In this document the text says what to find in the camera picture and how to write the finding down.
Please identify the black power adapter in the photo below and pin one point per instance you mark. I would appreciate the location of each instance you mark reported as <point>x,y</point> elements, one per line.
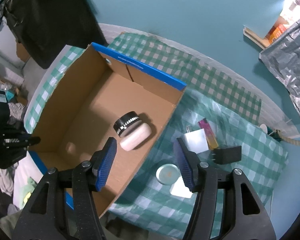
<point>228,155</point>

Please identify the orange boxes on ledge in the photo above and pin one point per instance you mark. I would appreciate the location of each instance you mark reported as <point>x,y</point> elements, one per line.
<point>276,31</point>

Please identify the pink gold lighter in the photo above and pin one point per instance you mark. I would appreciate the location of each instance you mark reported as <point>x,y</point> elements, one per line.
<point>210,137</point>

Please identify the blue-rimmed cardboard box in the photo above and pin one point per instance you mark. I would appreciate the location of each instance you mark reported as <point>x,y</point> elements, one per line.
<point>99,87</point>

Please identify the silver foil curtain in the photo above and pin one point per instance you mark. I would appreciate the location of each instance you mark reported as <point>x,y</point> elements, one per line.
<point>282,59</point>

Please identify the striped cloth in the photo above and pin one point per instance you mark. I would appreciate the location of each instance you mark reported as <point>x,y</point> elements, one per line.
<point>17,111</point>

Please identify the white charger cube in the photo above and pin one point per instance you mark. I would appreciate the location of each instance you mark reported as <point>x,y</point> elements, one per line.
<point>195,141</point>

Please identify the wooden window ledge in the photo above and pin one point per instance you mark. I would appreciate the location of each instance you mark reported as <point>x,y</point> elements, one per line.
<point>261,42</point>

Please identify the white square box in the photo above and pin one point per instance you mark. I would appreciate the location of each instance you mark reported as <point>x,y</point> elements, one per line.
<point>178,189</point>

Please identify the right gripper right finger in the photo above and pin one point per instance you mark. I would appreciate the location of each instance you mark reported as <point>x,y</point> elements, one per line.
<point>188,162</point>

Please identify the teal metal cylinder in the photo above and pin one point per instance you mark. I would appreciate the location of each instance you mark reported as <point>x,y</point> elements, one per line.
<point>167,174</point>

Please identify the green checkered tablecloth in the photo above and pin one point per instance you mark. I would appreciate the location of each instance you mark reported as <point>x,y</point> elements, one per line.
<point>232,112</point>

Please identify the white oval case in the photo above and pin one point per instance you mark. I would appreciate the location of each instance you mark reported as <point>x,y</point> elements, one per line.
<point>135,138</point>

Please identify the black hanging garment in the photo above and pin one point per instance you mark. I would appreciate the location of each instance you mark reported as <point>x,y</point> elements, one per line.
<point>44,27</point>

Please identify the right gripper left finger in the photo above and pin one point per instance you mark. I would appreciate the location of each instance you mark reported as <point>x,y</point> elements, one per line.
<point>102,161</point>

